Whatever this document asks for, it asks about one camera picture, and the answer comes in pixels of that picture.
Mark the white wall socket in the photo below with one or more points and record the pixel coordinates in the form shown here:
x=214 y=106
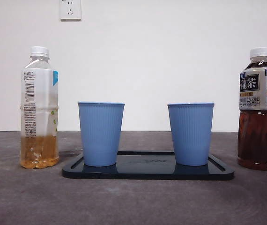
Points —
x=70 y=10

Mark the clear bottle with yellow tea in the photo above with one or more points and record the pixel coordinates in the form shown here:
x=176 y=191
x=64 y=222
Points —
x=38 y=147

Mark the dark oolong tea bottle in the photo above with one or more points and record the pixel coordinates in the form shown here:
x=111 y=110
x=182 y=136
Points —
x=257 y=143

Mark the dark blue-green plastic tray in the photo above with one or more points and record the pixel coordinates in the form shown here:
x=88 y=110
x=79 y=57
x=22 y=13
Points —
x=147 y=174

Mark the blue ribbed plastic cup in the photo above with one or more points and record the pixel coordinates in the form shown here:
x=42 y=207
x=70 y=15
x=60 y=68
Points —
x=190 y=133
x=100 y=133

